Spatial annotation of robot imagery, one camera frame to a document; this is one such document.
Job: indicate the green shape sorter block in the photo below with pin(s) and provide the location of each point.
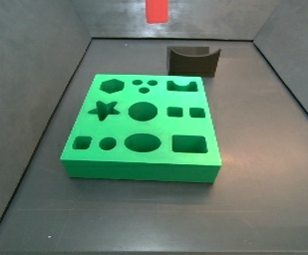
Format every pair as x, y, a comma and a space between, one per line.
143, 129

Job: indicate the black curved holder bracket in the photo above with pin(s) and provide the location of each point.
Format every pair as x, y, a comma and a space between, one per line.
191, 61

